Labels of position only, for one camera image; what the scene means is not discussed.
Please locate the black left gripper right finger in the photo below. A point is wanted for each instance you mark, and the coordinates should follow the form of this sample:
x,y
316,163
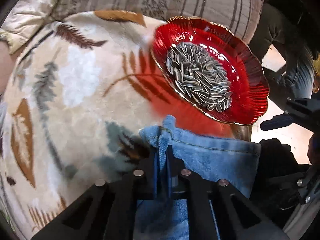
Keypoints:
x,y
216,210

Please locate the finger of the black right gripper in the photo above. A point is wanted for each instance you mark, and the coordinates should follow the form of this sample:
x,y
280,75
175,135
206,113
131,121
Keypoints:
x,y
278,121

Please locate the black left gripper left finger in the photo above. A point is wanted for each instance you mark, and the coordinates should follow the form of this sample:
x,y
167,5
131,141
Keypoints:
x,y
106,211

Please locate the blue denim jeans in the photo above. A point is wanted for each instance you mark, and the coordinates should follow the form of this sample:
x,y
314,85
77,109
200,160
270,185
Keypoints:
x,y
212,158

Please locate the red glass plate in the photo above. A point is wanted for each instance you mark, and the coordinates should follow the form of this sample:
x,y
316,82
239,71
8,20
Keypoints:
x,y
249,86

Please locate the person black trousers leg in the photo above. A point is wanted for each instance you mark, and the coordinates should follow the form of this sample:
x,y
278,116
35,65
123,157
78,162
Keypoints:
x,y
295,25

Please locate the sunflower seeds pile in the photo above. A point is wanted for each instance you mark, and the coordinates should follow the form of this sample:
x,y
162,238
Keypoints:
x,y
199,76

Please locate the striped brown bed sheet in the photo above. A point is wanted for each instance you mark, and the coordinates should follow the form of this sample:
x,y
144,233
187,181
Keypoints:
x,y
239,16

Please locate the leaf pattern fleece blanket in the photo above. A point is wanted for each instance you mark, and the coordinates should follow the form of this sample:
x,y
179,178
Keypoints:
x,y
72,111

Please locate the pink mattress sheet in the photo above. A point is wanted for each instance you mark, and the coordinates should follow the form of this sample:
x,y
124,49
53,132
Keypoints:
x,y
6,65

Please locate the cream satin pillow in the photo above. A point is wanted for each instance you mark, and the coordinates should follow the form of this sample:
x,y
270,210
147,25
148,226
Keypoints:
x,y
26,18

